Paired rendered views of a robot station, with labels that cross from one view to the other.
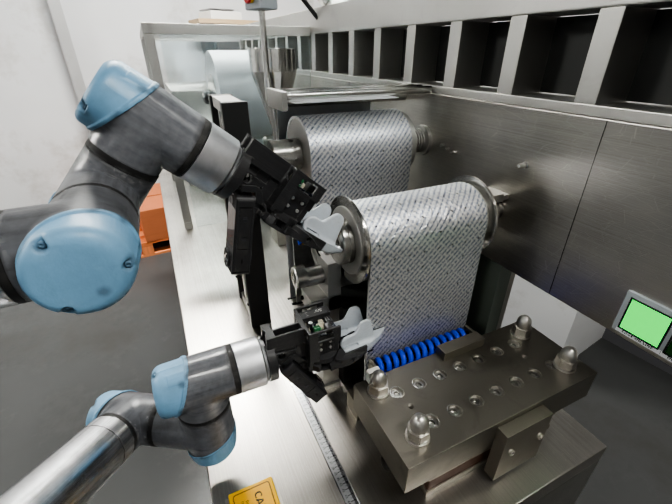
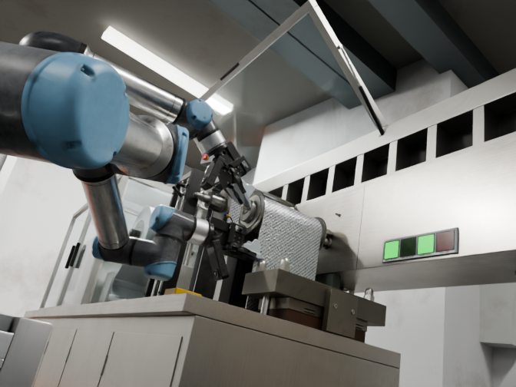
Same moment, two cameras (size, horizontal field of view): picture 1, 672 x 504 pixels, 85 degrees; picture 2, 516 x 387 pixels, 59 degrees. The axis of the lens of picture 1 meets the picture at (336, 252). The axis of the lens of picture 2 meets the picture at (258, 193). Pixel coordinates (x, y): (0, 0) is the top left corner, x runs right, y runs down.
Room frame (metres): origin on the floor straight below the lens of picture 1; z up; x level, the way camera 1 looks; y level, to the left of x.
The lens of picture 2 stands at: (-0.83, 0.07, 0.76)
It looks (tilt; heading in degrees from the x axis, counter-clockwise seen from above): 22 degrees up; 356
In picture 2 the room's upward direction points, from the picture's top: 11 degrees clockwise
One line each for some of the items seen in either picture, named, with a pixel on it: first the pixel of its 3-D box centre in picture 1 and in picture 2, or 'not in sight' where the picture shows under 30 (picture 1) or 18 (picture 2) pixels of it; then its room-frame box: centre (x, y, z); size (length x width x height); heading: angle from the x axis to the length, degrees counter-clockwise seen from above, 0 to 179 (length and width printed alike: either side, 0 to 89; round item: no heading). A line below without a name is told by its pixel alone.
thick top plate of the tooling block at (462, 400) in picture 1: (474, 390); (315, 299); (0.45, -0.24, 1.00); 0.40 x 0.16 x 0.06; 115
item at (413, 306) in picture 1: (422, 307); (286, 263); (0.54, -0.16, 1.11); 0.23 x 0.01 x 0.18; 115
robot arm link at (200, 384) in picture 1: (197, 381); (171, 223); (0.37, 0.20, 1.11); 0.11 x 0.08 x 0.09; 115
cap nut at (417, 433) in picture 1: (419, 426); (284, 265); (0.34, -0.12, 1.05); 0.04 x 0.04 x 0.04
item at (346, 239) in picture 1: (340, 241); (248, 210); (0.54, -0.01, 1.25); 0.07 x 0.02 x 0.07; 25
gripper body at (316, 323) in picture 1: (301, 343); (222, 237); (0.44, 0.06, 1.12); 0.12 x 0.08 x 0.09; 115
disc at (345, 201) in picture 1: (347, 240); (251, 212); (0.54, -0.02, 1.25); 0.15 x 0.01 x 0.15; 25
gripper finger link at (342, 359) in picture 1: (340, 352); (242, 251); (0.45, -0.01, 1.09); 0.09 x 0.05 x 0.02; 114
